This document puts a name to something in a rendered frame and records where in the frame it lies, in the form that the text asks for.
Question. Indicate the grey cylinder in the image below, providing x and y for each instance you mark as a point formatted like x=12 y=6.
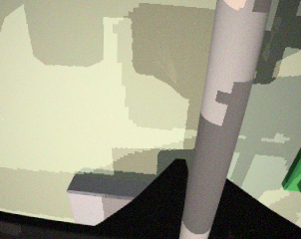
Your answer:
x=235 y=44

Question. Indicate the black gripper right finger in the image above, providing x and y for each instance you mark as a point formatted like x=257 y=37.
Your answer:
x=239 y=216

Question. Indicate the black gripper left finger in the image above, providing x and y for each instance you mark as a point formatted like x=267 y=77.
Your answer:
x=154 y=214

